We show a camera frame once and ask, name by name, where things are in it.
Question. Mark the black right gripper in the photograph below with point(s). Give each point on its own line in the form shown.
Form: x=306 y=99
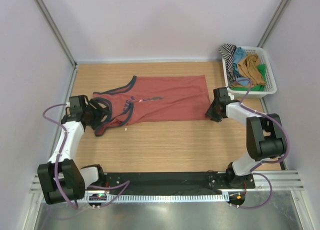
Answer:
x=210 y=113

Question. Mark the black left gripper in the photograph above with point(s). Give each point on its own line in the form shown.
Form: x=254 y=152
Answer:
x=99 y=113

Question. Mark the red graphic tank top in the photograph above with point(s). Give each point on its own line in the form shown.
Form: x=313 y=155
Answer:
x=154 y=99

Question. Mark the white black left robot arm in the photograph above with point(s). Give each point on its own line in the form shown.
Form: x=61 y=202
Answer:
x=60 y=178

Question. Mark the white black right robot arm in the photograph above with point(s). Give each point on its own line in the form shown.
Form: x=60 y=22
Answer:
x=266 y=141

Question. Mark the tan brown garment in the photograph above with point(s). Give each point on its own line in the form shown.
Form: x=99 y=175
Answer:
x=256 y=70

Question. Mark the white perforated plastic basket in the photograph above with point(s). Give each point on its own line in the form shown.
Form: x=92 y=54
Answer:
x=257 y=91

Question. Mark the striped black white garment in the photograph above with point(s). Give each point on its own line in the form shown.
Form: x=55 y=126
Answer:
x=227 y=52

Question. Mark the light blue garment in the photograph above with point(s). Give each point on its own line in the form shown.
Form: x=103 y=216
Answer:
x=239 y=69

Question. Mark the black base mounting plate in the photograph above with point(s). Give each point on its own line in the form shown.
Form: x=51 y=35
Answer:
x=176 y=181

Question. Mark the aluminium slotted rail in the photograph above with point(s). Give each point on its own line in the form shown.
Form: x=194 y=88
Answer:
x=99 y=198

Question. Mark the left aluminium frame post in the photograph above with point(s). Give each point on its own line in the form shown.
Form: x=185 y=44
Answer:
x=55 y=30

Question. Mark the aluminium frame post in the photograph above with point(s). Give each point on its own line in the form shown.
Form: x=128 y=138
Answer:
x=275 y=19
x=55 y=30

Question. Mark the right aluminium frame post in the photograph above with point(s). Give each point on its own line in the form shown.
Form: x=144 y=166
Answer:
x=275 y=19

